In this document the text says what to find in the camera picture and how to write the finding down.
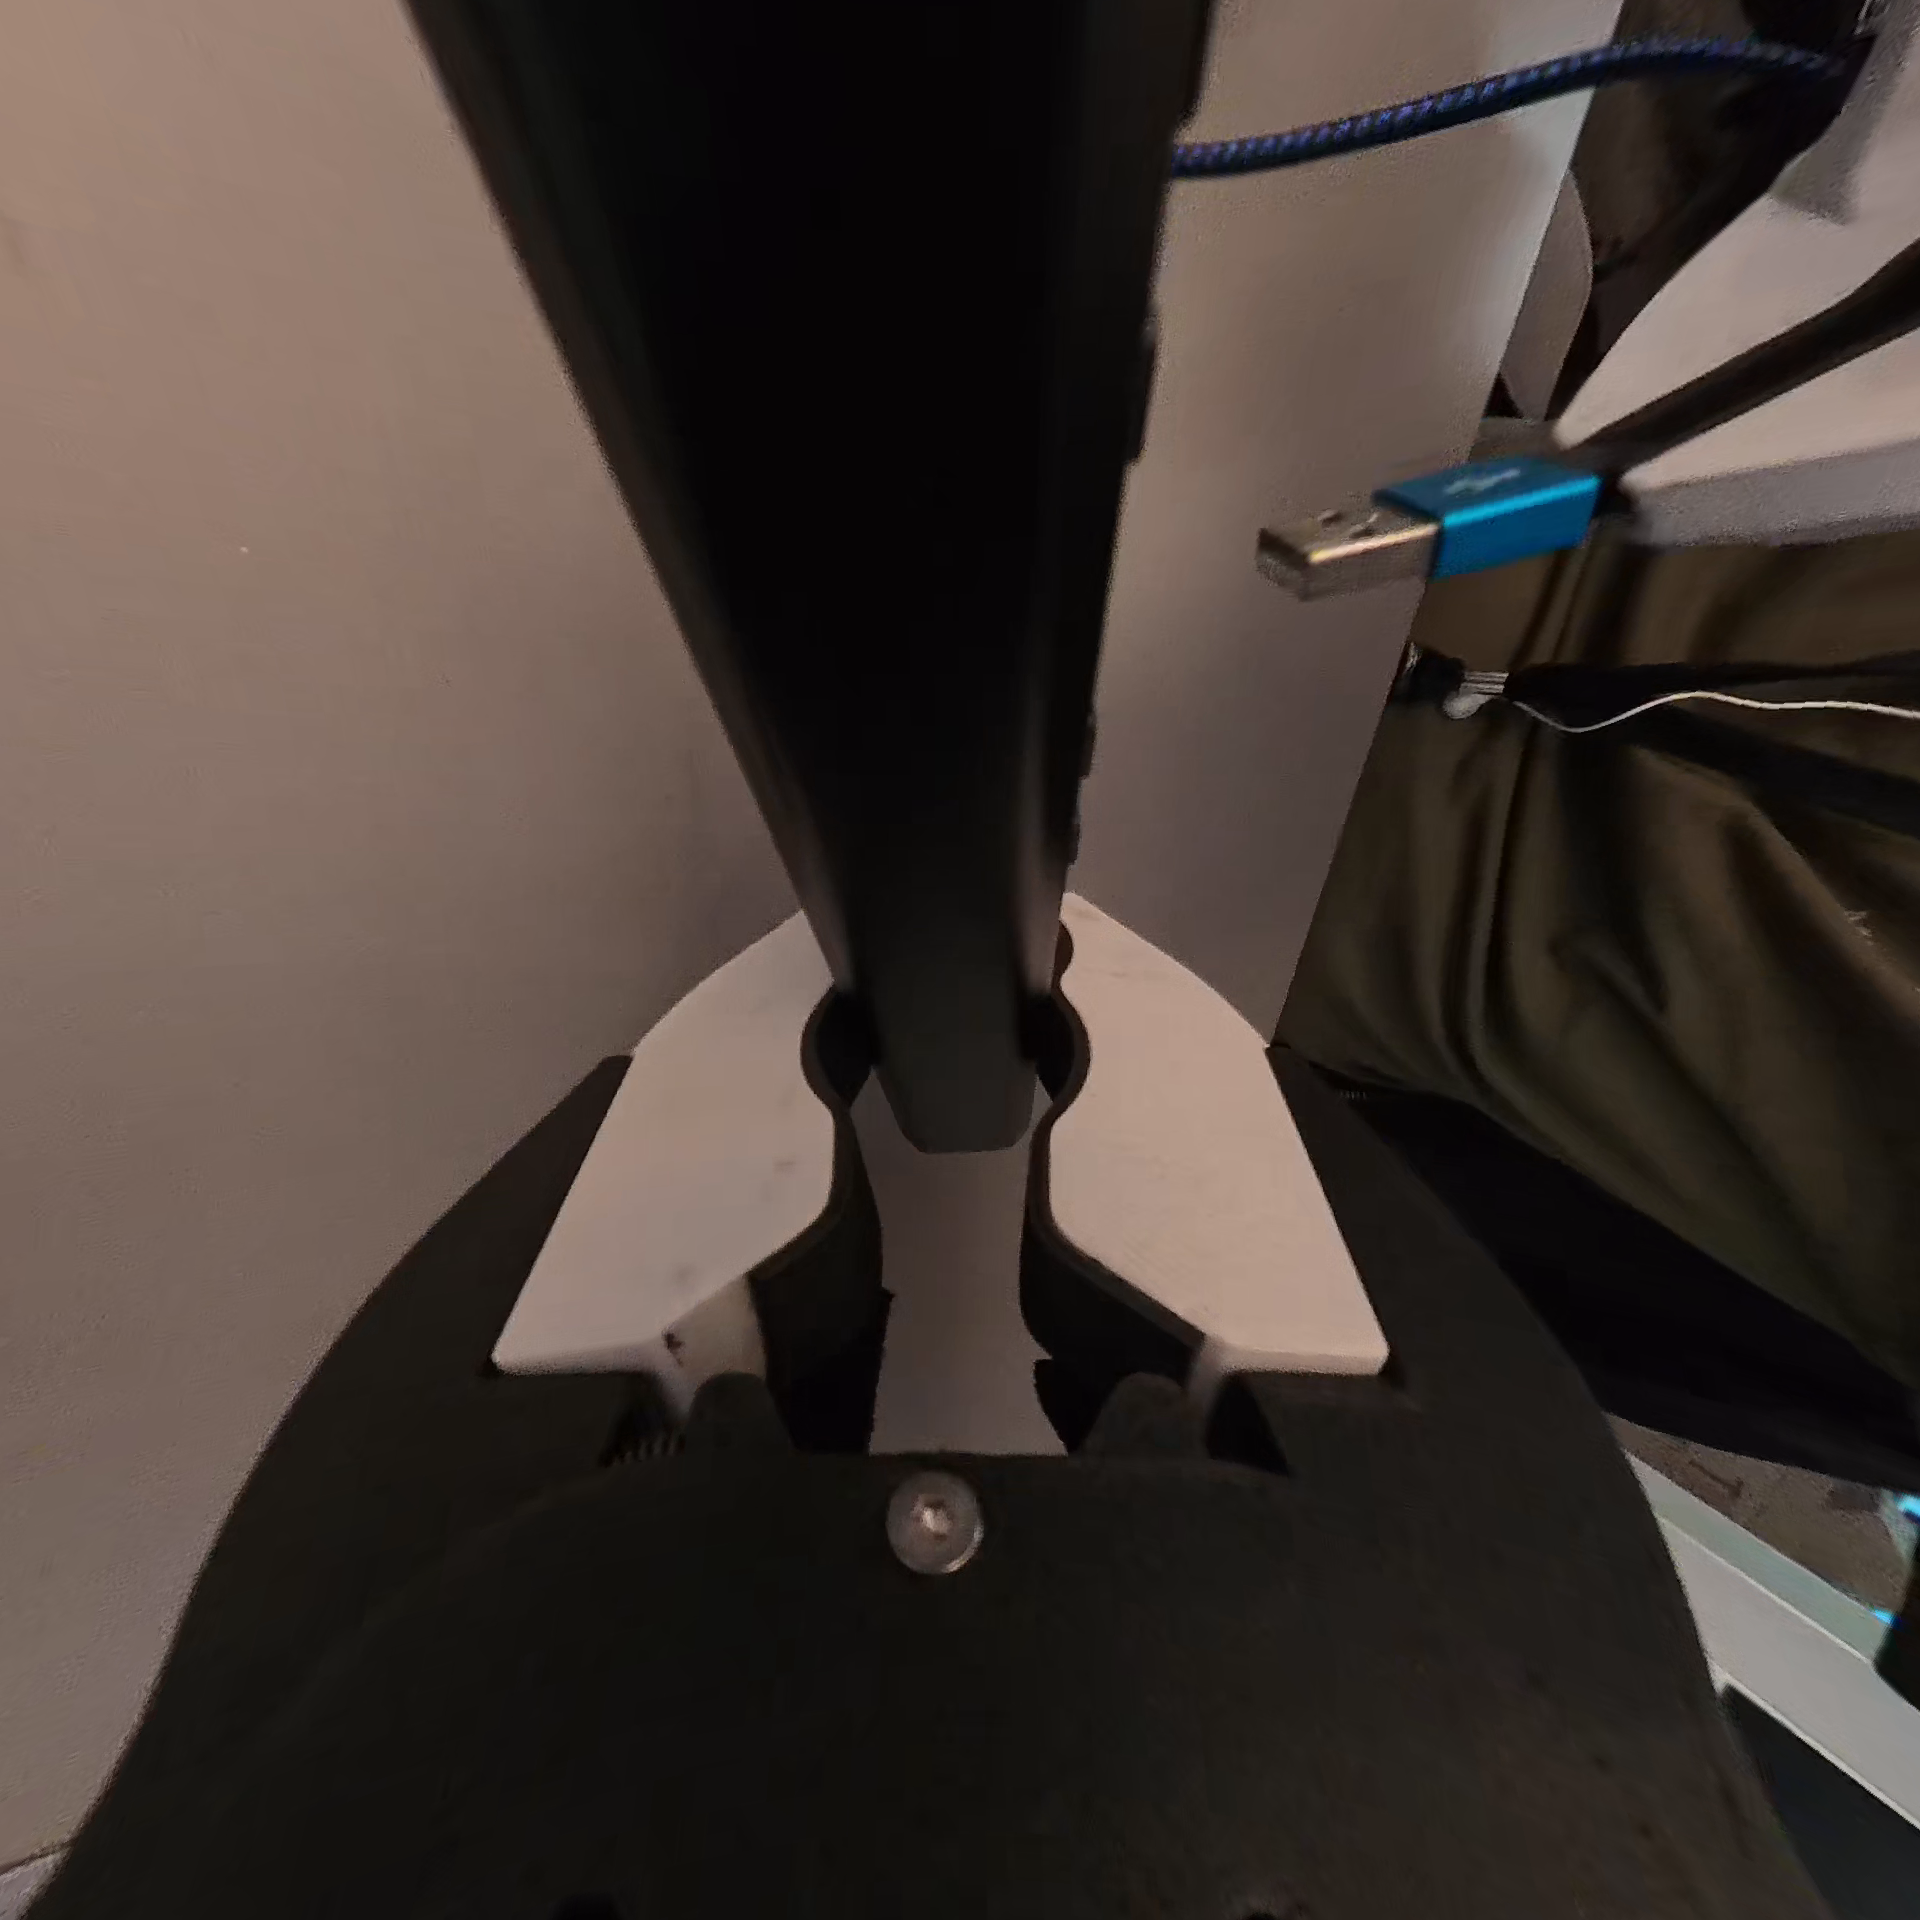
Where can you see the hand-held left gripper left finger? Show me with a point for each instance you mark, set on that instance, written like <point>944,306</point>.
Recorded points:
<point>675,1185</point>

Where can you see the black USB hub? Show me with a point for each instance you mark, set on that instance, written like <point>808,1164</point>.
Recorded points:
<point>839,450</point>

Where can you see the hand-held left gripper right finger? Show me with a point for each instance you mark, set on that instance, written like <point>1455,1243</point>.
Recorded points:
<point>1201,1185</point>

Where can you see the person's olive shirt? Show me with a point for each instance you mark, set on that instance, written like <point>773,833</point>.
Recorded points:
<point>1650,930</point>

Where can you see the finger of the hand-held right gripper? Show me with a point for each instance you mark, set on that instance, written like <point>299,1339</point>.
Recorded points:
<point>1786,493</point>
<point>1770,345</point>

